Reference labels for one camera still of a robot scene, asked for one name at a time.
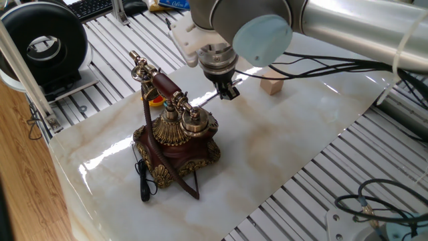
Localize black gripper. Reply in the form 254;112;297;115
209;70;241;101

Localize thin metal pen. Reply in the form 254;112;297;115
197;78;243;108

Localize brass maroon phone handset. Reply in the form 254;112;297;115
129;50;211;139

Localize antique brass rotary phone base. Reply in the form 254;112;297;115
132;100;222;189

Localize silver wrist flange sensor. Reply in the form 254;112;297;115
197;45;240;76

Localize wooden cube block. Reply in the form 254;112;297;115
259;70;285;96

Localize glossy marble pattern mat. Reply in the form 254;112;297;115
48;31;413;241

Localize yellow orange toy turtle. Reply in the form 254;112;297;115
140;89;167;108

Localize blue printed packet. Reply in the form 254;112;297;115
156;0;191;10

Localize yellow snack packet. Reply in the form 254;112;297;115
146;0;163;13

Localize black computer mouse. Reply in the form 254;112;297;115
122;0;149;17

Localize white flat stand plate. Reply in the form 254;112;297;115
43;65;100;104

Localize black computer keyboard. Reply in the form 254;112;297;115
66;0;116;23

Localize white mounting plate with holes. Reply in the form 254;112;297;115
326;209;389;241

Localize white printed wrist bracket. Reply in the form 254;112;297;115
170;15;231;68

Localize brown coiled handset cord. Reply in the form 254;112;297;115
140;85;201;201

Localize robot wrist cable bundle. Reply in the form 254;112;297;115
235;52;428;111

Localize black phone line cable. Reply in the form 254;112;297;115
131;143;158;203

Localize short aluminium profile post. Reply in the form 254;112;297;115
111;0;130;26

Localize blue cable with metal connector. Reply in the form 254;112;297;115
357;197;385;235

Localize thin black floor cable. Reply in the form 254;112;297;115
25;102;43;141

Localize looped black cable bundle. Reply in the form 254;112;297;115
334;179;428;228

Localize aluminium frame post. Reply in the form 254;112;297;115
0;19;64;135

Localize black ring shaped device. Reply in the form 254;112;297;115
0;1;94;101

